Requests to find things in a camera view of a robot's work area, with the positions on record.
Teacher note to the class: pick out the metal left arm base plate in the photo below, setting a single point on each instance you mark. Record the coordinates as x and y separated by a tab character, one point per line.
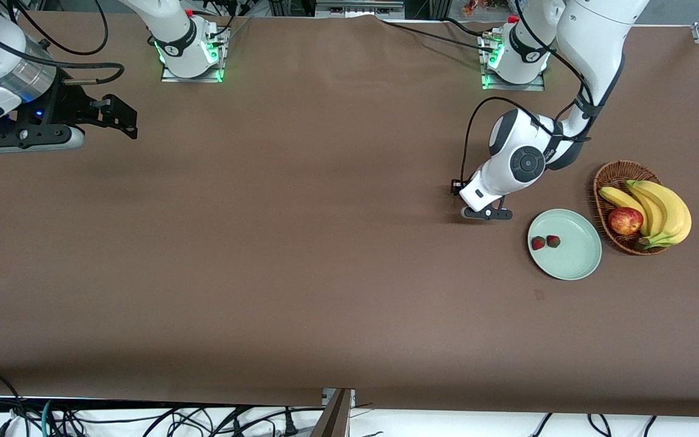
513	87

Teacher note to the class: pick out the pale green plate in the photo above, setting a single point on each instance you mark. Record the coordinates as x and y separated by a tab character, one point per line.
574	258

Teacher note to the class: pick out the brown wicker basket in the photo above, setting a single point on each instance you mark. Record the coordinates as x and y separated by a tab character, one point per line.
613	179

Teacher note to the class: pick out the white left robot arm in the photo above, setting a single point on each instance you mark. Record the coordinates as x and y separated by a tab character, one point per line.
592	30

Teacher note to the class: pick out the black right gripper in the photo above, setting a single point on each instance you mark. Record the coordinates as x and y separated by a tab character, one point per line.
69	107

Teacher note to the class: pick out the brown table cloth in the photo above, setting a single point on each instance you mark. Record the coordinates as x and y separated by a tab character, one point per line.
349	273

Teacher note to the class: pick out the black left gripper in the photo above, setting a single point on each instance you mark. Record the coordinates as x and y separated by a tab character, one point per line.
456	186

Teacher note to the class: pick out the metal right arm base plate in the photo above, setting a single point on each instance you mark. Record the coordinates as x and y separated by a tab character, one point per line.
192	78

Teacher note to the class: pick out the yellow banana bunch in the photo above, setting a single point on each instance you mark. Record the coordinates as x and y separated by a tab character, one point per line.
668	209

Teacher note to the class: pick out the red strawberry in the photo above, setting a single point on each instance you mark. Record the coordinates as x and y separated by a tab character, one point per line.
553	241
538	243

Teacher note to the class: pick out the red apple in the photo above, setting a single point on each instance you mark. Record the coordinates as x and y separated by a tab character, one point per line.
625	221

